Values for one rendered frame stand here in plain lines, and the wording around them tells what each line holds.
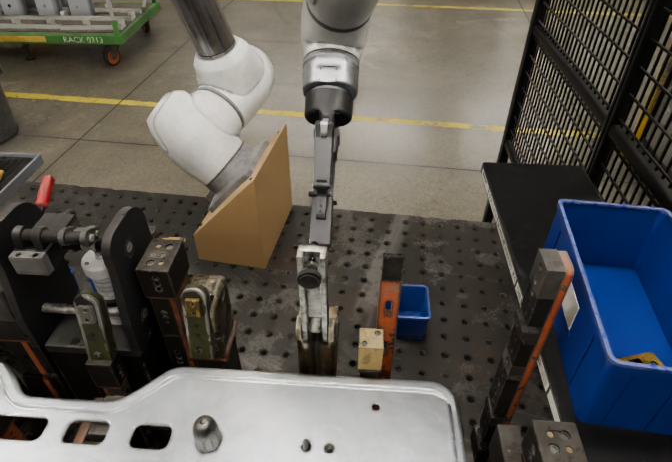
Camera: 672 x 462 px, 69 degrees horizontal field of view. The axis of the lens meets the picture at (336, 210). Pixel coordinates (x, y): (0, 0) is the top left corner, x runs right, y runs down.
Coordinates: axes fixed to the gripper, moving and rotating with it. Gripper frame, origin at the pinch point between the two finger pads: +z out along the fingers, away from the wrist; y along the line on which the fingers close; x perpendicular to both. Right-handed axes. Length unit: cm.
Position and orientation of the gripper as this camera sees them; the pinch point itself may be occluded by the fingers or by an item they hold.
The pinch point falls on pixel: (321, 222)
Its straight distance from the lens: 72.4
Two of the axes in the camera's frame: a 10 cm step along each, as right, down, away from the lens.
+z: -0.5, 9.7, -2.2
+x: 10.0, 0.4, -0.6
